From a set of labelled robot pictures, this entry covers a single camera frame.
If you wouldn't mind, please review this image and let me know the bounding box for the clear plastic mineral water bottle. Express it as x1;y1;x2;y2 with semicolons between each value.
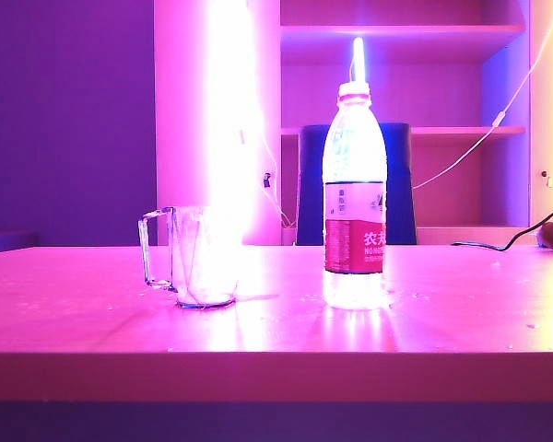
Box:
322;81;389;311

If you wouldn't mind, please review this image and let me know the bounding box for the black cable on table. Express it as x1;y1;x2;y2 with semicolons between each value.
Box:
450;210;553;253

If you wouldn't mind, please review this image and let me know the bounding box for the white cable with black clip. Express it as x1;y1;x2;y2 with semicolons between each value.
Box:
237;128;299;229

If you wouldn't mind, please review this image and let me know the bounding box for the thin light tube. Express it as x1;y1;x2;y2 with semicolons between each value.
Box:
352;37;367;85

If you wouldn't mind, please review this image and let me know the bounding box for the wide bright light tube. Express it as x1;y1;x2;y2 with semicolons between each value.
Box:
201;0;265;246

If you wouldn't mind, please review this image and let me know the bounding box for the white cable with inline switch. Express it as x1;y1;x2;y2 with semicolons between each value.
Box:
411;0;553;190

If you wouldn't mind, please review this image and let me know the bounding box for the clear glass mug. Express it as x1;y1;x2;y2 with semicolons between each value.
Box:
137;205;240;310

